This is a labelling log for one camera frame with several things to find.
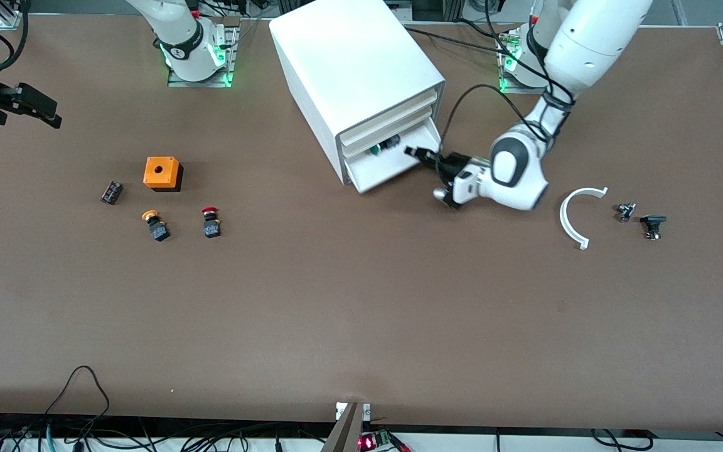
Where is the green mushroom push button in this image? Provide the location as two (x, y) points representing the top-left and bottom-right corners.
(369, 133), (401, 156)

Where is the yellow mushroom push button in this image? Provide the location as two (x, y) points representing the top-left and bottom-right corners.
(142, 210), (171, 242)

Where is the red mushroom push button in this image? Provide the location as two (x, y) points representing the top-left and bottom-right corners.
(201, 206), (223, 239)

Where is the black flat push button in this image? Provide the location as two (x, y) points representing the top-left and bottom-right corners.
(640, 215), (668, 241)

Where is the white curved plastic arc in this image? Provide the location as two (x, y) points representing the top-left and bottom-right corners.
(559, 186), (609, 250)

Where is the orange box with hole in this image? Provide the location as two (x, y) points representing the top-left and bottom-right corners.
(143, 156), (183, 192)

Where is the circuit board with red light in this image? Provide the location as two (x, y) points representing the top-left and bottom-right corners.
(358, 429), (411, 452)

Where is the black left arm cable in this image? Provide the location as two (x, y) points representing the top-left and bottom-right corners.
(440, 0), (579, 165)

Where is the black cable behind cabinet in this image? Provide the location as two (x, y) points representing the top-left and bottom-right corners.
(402, 25), (516, 56)

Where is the black looped cable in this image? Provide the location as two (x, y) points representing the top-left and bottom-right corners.
(45, 366), (111, 440)

